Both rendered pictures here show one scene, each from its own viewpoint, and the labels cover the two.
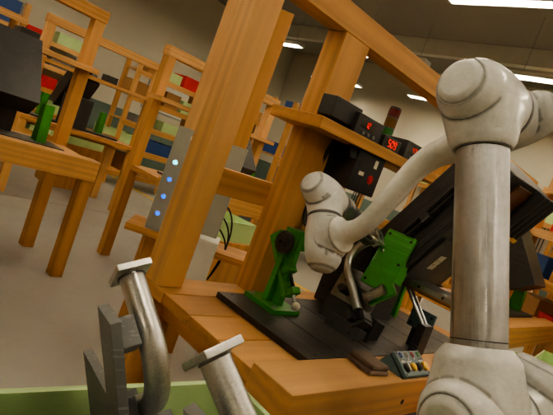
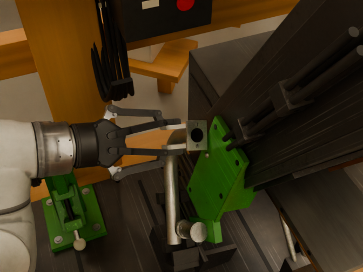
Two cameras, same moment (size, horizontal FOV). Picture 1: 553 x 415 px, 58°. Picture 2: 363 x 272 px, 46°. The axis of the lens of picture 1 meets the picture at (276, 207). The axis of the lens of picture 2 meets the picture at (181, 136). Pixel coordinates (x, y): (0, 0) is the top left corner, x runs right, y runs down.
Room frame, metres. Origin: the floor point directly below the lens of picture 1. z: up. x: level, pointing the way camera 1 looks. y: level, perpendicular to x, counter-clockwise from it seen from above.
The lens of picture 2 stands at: (1.22, -0.56, 1.82)
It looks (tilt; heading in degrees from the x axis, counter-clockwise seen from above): 48 degrees down; 24
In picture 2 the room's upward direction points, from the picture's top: straight up
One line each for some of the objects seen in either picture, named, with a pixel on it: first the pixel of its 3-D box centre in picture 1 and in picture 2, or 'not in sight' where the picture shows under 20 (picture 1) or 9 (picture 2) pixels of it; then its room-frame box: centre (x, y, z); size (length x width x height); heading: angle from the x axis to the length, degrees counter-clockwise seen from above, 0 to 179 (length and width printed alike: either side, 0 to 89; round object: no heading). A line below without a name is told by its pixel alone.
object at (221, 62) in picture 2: (366, 270); (257, 114); (1.97, -0.43, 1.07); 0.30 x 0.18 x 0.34; 135
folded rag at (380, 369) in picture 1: (368, 362); not in sight; (1.36, -0.40, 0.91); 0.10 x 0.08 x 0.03; 35
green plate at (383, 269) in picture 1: (392, 261); (229, 172); (1.70, -0.44, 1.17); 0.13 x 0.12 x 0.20; 135
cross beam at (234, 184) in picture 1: (323, 211); (181, 17); (2.06, -0.19, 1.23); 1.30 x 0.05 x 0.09; 135
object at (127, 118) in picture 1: (180, 138); not in sight; (9.48, 2.18, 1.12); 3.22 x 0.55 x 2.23; 138
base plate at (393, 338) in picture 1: (362, 327); (235, 212); (1.80, -0.45, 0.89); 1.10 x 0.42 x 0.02; 135
